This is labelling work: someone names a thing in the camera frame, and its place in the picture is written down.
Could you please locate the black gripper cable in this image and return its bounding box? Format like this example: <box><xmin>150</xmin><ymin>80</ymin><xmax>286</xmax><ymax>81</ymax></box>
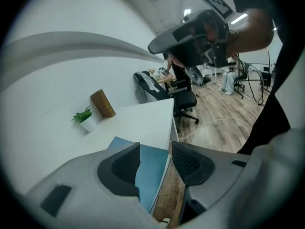
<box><xmin>232</xmin><ymin>30</ymin><xmax>271</xmax><ymax>106</ymax></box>

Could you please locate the wooden desk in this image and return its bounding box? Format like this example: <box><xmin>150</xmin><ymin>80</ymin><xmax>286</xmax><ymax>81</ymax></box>
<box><xmin>156</xmin><ymin>75</ymin><xmax>178</xmax><ymax>85</ymax></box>

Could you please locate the white desk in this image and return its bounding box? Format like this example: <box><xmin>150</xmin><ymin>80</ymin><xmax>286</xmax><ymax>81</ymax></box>
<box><xmin>78</xmin><ymin>98</ymin><xmax>180</xmax><ymax>214</ymax></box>

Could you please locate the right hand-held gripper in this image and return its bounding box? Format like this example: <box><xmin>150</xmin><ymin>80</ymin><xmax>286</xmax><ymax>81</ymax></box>
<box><xmin>147</xmin><ymin>0</ymin><xmax>237</xmax><ymax>83</ymax></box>

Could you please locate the person's black clothing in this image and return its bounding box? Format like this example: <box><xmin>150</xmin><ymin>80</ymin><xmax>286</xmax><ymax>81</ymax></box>
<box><xmin>227</xmin><ymin>0</ymin><xmax>293</xmax><ymax>155</ymax></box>

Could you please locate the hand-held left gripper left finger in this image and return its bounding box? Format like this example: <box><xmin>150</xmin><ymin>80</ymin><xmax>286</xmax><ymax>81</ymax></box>
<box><xmin>25</xmin><ymin>141</ymin><xmax>167</xmax><ymax>229</ymax></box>

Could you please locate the grey cloth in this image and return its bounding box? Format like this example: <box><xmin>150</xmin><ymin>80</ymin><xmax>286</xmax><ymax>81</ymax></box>
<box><xmin>137</xmin><ymin>72</ymin><xmax>161</xmax><ymax>94</ymax></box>

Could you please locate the white floor cable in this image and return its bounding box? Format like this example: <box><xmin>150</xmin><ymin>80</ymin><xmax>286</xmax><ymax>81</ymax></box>
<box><xmin>177</xmin><ymin>117</ymin><xmax>253</xmax><ymax>140</ymax></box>

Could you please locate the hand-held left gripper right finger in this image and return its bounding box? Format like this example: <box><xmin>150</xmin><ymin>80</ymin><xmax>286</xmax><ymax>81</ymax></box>
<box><xmin>171</xmin><ymin>127</ymin><xmax>303</xmax><ymax>227</ymax></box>

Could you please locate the blue notebook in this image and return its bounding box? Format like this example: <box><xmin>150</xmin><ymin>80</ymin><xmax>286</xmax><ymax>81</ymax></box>
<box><xmin>106</xmin><ymin>136</ymin><xmax>171</xmax><ymax>213</ymax></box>

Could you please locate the person's right hand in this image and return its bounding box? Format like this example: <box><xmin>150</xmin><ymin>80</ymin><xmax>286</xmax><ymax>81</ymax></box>
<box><xmin>203</xmin><ymin>20</ymin><xmax>219</xmax><ymax>43</ymax></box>

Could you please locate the black office chair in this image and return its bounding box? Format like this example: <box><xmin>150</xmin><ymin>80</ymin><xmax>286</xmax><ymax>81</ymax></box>
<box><xmin>133</xmin><ymin>71</ymin><xmax>200</xmax><ymax>125</ymax></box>

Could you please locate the person's right forearm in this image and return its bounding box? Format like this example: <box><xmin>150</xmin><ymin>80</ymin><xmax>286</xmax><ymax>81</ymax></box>
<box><xmin>226</xmin><ymin>7</ymin><xmax>275</xmax><ymax>57</ymax></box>

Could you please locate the brown hardcover book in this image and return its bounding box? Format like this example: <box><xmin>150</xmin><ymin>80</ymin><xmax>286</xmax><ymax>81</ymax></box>
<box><xmin>90</xmin><ymin>89</ymin><xmax>117</xmax><ymax>118</ymax></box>

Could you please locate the green plant in white pot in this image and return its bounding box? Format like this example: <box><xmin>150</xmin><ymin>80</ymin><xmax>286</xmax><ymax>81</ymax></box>
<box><xmin>71</xmin><ymin>105</ymin><xmax>98</xmax><ymax>133</ymax></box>

